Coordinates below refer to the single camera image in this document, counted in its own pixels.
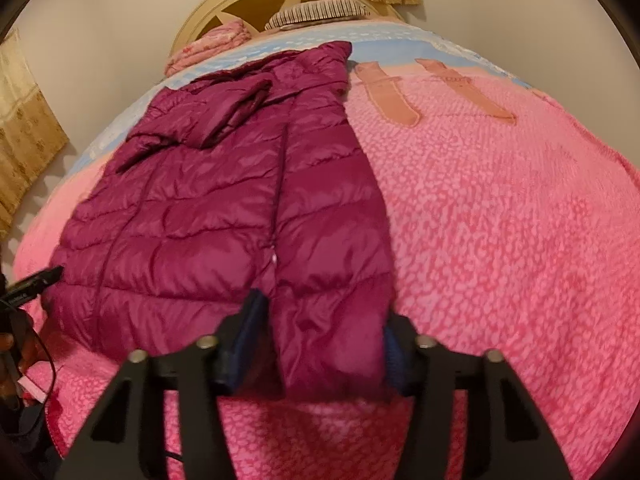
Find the pink blue printed bedspread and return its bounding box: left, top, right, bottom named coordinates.
left=12, top=15, right=640, bottom=480

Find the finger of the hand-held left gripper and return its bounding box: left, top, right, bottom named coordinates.
left=4, top=266, right=65, bottom=307

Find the beige floral side curtain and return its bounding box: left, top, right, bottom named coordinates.
left=0, top=27, right=69, bottom=241

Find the cream arched bed headboard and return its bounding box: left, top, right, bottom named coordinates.
left=169, top=0, right=401, bottom=61

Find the striped pillow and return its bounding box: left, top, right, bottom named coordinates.
left=264, top=0, right=373, bottom=31

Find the folded pink floral quilt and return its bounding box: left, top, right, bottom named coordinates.
left=165, top=17, right=251, bottom=78

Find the black cable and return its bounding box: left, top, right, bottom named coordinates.
left=17, top=305, right=59, bottom=443

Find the person's left hand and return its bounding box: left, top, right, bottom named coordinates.
left=0, top=332, right=21, bottom=398

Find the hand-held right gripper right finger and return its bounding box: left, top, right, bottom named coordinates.
left=384, top=312, right=572, bottom=480

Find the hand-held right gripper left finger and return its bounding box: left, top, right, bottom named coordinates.
left=55, top=290, right=273, bottom=480

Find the magenta quilted puffer jacket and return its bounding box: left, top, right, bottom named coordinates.
left=41, top=41, right=401, bottom=403

